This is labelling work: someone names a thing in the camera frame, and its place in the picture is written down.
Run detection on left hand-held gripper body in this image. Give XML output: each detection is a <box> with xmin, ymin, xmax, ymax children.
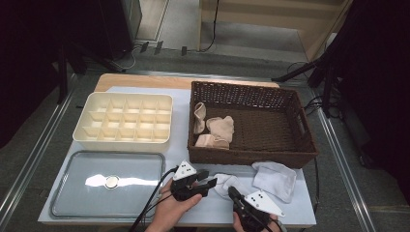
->
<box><xmin>169</xmin><ymin>159</ymin><xmax>211</xmax><ymax>202</ymax></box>

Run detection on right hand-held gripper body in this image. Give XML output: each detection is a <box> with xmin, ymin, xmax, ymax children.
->
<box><xmin>233</xmin><ymin>189</ymin><xmax>286</xmax><ymax>232</ymax></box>

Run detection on white sock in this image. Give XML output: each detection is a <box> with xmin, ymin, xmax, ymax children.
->
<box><xmin>250</xmin><ymin>160</ymin><xmax>298</xmax><ymax>204</ymax></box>
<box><xmin>213</xmin><ymin>173</ymin><xmax>246</xmax><ymax>200</ymax></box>

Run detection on thin peach sock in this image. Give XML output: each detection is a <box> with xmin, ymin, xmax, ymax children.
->
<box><xmin>193</xmin><ymin>133</ymin><xmax>230</xmax><ymax>150</ymax></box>
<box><xmin>192</xmin><ymin>101</ymin><xmax>208</xmax><ymax>135</ymax></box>

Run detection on clear plastic box lid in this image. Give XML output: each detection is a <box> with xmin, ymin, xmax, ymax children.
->
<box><xmin>49</xmin><ymin>150</ymin><xmax>167</xmax><ymax>219</ymax></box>

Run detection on brown wicker basket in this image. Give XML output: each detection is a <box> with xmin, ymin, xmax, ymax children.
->
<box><xmin>187</xmin><ymin>80</ymin><xmax>320</xmax><ymax>169</ymax></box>

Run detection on cream divided storage box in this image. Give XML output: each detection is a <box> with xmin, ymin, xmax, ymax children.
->
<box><xmin>72</xmin><ymin>91</ymin><xmax>174</xmax><ymax>154</ymax></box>

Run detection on person's right hand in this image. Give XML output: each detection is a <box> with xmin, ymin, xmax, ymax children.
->
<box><xmin>232</xmin><ymin>212</ymin><xmax>288</xmax><ymax>232</ymax></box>

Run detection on person's left hand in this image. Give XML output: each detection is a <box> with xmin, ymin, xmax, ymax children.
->
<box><xmin>149</xmin><ymin>178</ymin><xmax>203</xmax><ymax>232</ymax></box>

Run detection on black tripod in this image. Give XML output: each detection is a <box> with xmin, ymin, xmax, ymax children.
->
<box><xmin>271</xmin><ymin>47</ymin><xmax>342</xmax><ymax>119</ymax></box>

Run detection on black metal stand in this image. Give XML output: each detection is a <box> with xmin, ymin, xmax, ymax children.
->
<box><xmin>54</xmin><ymin>42</ymin><xmax>129</xmax><ymax>105</ymax></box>

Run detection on black curtain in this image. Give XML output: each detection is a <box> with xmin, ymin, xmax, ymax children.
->
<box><xmin>0</xmin><ymin>0</ymin><xmax>133</xmax><ymax>149</ymax></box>
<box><xmin>322</xmin><ymin>0</ymin><xmax>410</xmax><ymax>207</ymax></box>

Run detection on dark metal cabinet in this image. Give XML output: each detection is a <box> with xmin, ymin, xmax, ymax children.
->
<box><xmin>98</xmin><ymin>0</ymin><xmax>143</xmax><ymax>61</ymax></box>

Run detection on light wooden shelf unit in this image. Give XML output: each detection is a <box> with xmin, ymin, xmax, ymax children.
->
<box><xmin>197</xmin><ymin>0</ymin><xmax>354</xmax><ymax>62</ymax></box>

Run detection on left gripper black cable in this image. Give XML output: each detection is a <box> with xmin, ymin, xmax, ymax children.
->
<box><xmin>129</xmin><ymin>165</ymin><xmax>180</xmax><ymax>232</ymax></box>

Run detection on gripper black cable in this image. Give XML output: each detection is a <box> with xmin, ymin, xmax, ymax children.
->
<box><xmin>298</xmin><ymin>157</ymin><xmax>321</xmax><ymax>232</ymax></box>
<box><xmin>129</xmin><ymin>165</ymin><xmax>180</xmax><ymax>232</ymax></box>

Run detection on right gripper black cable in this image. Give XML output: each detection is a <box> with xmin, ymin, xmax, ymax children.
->
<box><xmin>298</xmin><ymin>157</ymin><xmax>321</xmax><ymax>232</ymax></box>

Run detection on aluminium frame rail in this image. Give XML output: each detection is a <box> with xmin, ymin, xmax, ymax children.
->
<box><xmin>308</xmin><ymin>88</ymin><xmax>378</xmax><ymax>232</ymax></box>
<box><xmin>133</xmin><ymin>70</ymin><xmax>310</xmax><ymax>85</ymax></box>
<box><xmin>0</xmin><ymin>73</ymin><xmax>80</xmax><ymax>223</ymax></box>

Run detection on black floor cables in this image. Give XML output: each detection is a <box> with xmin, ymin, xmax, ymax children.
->
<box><xmin>286</xmin><ymin>61</ymin><xmax>327</xmax><ymax>117</ymax></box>

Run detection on white floor cable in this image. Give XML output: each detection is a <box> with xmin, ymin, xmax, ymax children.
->
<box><xmin>110</xmin><ymin>44</ymin><xmax>138</xmax><ymax>72</ymax></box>

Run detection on black hanging cable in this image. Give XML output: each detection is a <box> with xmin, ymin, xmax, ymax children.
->
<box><xmin>197</xmin><ymin>0</ymin><xmax>220</xmax><ymax>53</ymax></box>

